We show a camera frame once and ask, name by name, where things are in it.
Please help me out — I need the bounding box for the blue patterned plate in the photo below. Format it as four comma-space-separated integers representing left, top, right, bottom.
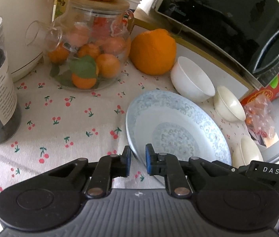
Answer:
126, 90, 232, 165

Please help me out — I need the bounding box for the large cream bowl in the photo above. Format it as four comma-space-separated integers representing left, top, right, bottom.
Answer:
232, 136, 263, 168

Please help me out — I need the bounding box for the small cream bowl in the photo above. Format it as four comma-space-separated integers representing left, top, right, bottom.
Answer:
213, 86, 246, 122

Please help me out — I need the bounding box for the cream kitchen appliance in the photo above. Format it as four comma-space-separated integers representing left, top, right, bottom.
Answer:
0, 0, 55, 82

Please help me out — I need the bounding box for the cherry print tablecloth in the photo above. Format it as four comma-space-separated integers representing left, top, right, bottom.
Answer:
0, 59, 254, 203

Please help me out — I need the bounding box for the plastic bag of fruit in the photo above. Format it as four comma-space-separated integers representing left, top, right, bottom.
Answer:
243, 94, 279, 148

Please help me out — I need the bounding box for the white ceramic bowl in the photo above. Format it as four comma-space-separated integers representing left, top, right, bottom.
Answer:
170, 56, 216, 103

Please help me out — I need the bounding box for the red gift box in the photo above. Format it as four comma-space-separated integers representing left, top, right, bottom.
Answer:
241, 74, 279, 105

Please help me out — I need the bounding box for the white wooden-edged board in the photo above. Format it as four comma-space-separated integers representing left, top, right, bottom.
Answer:
131, 8, 254, 100

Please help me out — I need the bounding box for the large orange on table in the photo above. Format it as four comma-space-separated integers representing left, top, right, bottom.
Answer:
129, 28, 176, 75

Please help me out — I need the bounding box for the glass jar with tangerines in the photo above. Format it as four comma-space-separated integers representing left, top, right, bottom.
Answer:
25, 0, 133, 90

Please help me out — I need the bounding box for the black microwave oven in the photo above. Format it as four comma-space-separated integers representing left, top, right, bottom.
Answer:
153, 0, 279, 87

